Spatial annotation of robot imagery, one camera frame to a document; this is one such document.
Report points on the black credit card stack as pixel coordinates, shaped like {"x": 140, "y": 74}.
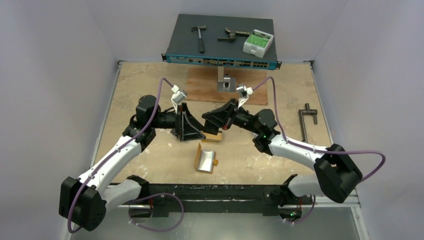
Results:
{"x": 175, "y": 132}

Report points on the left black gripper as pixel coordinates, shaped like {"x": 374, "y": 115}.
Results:
{"x": 187, "y": 132}

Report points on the small hammer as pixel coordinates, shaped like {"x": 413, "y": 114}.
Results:
{"x": 199, "y": 29}

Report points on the blue network switch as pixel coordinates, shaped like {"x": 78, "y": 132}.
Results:
{"x": 183, "y": 45}

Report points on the gold credit card stack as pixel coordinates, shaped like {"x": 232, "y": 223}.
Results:
{"x": 212, "y": 137}

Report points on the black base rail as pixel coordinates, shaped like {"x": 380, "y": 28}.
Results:
{"x": 267, "y": 200}

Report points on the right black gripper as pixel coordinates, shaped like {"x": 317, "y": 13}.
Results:
{"x": 230, "y": 114}

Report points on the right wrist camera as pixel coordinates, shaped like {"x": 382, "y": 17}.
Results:
{"x": 244, "y": 94}

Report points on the orange leather card holder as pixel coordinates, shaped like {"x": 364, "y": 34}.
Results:
{"x": 205, "y": 160}

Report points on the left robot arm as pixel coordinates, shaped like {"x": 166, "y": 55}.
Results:
{"x": 85, "y": 200}

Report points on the white green electronic box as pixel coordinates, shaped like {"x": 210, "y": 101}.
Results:
{"x": 258, "y": 43}

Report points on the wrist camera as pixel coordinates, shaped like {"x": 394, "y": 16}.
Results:
{"x": 178, "y": 95}
{"x": 244, "y": 94}

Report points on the brass clamp tool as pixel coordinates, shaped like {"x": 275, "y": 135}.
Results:
{"x": 232, "y": 35}

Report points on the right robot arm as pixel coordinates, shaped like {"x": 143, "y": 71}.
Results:
{"x": 335, "y": 173}

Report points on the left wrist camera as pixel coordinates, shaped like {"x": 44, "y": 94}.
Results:
{"x": 178, "y": 95}

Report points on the metal stand bracket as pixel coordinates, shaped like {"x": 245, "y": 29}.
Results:
{"x": 225, "y": 83}

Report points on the plywood board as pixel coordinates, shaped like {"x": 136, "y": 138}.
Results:
{"x": 203, "y": 84}

